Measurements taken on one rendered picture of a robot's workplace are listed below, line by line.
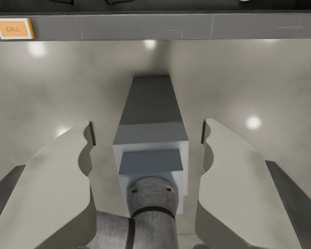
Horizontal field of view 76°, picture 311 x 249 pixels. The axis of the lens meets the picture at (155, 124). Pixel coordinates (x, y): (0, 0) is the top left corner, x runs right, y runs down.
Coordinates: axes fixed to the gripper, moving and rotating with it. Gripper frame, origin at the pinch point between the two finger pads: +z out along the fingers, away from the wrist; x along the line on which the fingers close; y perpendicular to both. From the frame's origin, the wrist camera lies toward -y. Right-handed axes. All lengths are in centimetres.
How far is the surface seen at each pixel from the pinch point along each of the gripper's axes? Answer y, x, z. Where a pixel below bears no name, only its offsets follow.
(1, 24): -5.1, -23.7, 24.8
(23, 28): -4.5, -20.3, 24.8
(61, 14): -6.4, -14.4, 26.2
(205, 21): -5.0, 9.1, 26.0
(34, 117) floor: 58, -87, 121
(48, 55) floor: 14, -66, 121
